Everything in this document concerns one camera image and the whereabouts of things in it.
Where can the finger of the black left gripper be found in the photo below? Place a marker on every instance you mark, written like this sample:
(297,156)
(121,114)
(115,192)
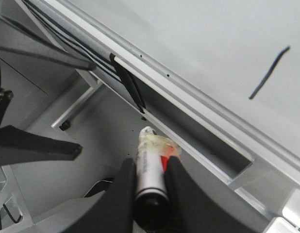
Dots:
(16,38)
(18,146)

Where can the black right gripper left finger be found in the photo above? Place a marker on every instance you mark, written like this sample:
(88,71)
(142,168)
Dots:
(106,212)

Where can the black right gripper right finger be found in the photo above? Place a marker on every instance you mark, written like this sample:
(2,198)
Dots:
(192,211)

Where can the white whiteboard marker pen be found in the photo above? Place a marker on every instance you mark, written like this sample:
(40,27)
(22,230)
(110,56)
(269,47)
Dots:
(151,205)

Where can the red round magnet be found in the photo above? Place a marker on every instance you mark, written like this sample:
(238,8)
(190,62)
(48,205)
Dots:
(168,152)

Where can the white whiteboard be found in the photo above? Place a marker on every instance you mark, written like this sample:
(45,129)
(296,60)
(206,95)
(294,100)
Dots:
(231,65)

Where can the white horizontal rod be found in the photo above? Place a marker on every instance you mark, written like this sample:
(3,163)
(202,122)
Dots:
(145,73)

